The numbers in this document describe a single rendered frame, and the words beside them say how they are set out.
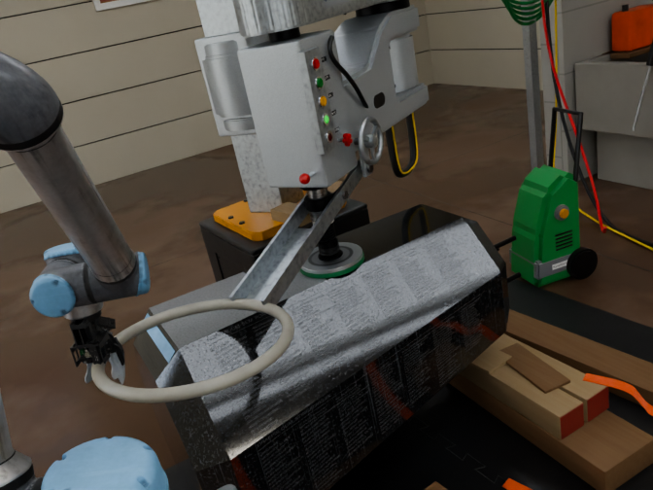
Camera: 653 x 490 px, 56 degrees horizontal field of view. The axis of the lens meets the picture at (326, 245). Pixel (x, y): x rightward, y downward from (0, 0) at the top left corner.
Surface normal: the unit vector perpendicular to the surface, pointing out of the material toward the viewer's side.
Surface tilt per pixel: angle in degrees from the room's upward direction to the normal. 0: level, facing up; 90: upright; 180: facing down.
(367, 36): 40
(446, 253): 45
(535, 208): 73
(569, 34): 90
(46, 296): 88
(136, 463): 8
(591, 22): 90
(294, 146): 90
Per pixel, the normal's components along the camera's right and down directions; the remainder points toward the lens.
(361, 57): -0.46, -0.42
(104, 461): -0.04, -0.94
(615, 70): -0.87, 0.34
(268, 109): -0.49, 0.43
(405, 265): 0.24, -0.47
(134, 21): 0.46, 0.26
